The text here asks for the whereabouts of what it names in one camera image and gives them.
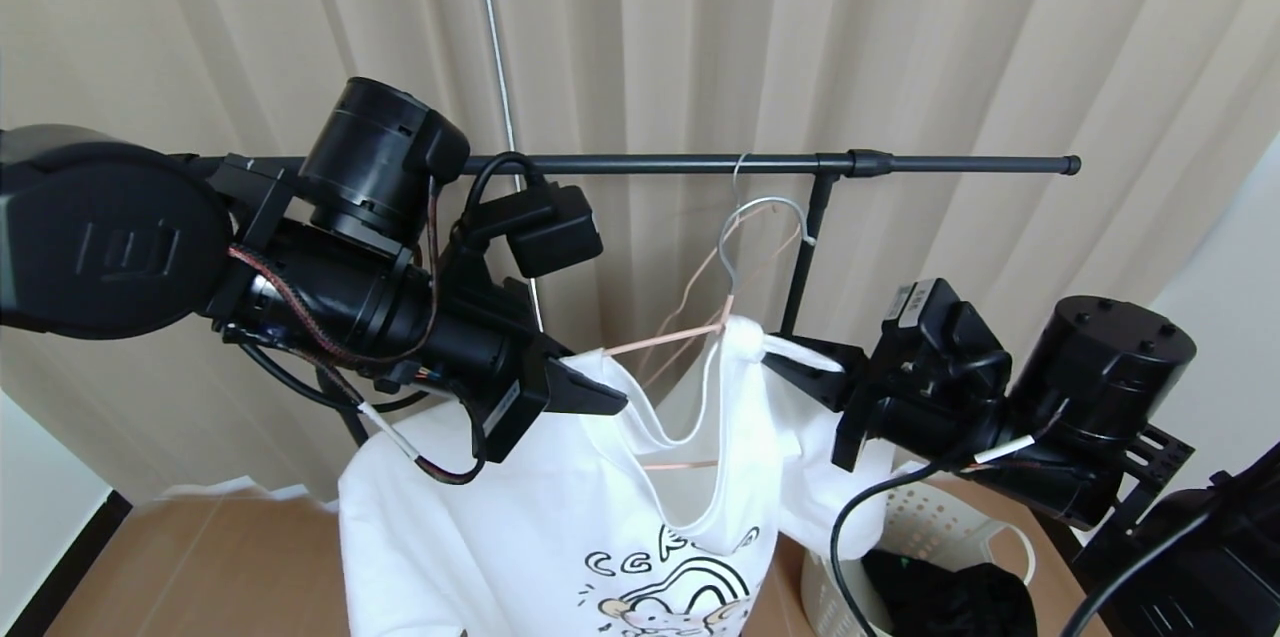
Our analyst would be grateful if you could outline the black clothes rack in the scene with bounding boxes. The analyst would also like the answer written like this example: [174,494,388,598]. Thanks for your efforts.
[170,150,1083,448]

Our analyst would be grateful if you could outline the beige curtain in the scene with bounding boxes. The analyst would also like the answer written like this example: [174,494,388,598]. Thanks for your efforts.
[0,0,1280,508]

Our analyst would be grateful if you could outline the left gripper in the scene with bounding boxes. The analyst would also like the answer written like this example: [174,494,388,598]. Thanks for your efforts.
[245,217,563,465]

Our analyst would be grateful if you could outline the white laundry basket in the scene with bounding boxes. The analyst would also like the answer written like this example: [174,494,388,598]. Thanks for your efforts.
[800,482,1038,637]

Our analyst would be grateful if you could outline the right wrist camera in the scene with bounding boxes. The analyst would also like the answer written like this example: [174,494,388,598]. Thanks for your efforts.
[905,279,1013,403]

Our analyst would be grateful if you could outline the pink clothes hanger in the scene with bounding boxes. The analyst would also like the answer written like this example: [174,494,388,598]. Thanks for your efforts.
[640,153,807,388]
[602,196,817,471]

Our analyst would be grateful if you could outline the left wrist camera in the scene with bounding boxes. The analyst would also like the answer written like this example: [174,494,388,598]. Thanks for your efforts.
[455,182,604,280]

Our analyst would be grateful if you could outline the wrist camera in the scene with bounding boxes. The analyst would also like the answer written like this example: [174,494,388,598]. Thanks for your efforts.
[905,279,1013,403]
[455,182,604,280]

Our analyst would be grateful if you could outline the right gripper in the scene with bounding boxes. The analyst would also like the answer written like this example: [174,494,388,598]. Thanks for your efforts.
[833,280,1126,531]

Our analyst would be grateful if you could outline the white printed t-shirt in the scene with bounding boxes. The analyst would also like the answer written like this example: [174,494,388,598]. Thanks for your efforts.
[338,315,901,637]

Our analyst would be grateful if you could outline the black shorts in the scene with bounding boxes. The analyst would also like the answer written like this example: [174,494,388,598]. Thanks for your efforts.
[862,549,1038,637]

